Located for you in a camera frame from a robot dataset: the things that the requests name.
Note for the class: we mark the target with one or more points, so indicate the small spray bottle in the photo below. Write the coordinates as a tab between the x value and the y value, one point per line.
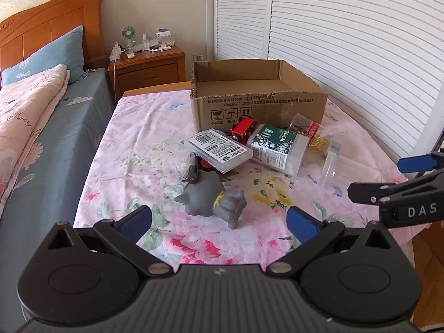
145	43

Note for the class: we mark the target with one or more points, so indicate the wooden nightstand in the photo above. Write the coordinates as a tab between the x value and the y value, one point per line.
147	69

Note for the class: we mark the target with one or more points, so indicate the white power strip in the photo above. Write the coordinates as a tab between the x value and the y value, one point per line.
116	52

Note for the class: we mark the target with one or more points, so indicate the red toy train car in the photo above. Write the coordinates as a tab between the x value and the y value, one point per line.
243	129

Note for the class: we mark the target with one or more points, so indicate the wooden headboard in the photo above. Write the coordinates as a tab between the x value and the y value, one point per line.
27	31

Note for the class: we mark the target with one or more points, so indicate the grey cat figurine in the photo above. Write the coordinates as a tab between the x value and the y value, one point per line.
208	197

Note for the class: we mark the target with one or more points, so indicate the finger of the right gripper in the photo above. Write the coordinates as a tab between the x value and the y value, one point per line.
417	164
419	189

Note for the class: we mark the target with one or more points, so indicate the clear plastic bottle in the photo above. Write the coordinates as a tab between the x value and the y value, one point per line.
328	171

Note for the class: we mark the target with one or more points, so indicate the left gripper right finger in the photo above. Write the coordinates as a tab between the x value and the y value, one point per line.
316	238

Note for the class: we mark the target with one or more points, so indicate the cardboard box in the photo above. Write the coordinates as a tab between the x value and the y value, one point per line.
269	91

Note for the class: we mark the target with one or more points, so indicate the white phone stand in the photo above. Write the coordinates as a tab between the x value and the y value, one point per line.
164	39

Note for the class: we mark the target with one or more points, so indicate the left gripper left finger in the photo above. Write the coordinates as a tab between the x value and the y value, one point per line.
121	238

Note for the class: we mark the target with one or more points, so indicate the white louvered closet door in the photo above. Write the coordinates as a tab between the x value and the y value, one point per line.
381	61

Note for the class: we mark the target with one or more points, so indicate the clear plastic card case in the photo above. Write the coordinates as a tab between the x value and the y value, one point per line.
222	153

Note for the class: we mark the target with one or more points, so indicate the pink floral tablecloth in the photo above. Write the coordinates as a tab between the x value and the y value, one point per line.
140	160

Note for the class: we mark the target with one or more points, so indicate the pink floral quilt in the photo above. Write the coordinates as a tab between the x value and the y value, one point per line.
26	107

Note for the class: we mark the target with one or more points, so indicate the blue bed sheet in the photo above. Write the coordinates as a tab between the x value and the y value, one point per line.
51	181

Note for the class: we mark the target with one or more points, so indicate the black toy train car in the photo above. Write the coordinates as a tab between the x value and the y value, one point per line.
206	166

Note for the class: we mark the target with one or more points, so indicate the medical cotton swab box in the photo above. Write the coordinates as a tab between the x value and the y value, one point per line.
278	148

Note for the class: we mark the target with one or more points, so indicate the blue pillow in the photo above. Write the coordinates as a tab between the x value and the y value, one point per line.
66	50

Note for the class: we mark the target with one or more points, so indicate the jar of gold pins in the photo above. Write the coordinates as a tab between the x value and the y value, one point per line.
320	139

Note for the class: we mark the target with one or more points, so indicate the small green desk fan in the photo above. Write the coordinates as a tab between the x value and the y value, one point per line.
128	34

